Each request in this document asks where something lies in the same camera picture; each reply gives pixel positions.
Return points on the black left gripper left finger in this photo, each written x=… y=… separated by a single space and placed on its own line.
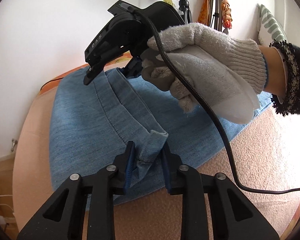
x=125 y=164

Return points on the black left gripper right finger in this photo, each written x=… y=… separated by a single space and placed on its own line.
x=170 y=166

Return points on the light blue denim jeans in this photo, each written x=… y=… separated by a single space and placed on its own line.
x=92 y=124

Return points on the right forearm black sleeve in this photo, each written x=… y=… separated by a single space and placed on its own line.
x=282 y=64

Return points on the right hand grey glove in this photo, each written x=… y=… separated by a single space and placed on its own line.
x=227 y=73

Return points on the small black tripod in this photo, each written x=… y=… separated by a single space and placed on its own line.
x=185 y=12

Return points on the folded tripod with colourful scarf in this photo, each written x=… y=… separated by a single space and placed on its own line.
x=216 y=14

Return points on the metal door stopper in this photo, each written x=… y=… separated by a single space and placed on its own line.
x=14 y=144

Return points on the white green patterned pillow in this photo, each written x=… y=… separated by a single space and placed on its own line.
x=268 y=27

